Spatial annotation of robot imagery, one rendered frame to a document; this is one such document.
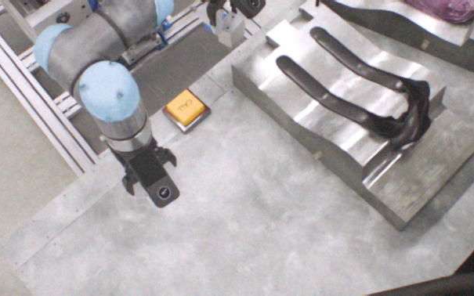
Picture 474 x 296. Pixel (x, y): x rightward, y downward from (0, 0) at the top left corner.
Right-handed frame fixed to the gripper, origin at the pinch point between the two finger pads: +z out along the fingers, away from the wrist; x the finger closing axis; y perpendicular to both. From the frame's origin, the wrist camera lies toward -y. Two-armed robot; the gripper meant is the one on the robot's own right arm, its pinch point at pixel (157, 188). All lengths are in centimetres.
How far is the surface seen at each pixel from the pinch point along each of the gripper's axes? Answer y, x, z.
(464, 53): -12, -73, 9
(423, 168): -26, -46, 9
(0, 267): 51, 53, 95
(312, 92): 1.0, -38.9, 7.0
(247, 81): 12.1, -29.8, 7.8
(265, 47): 17.2, -38.8, 8.6
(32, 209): 62, 33, 95
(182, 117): 15.5, -14.4, 11.3
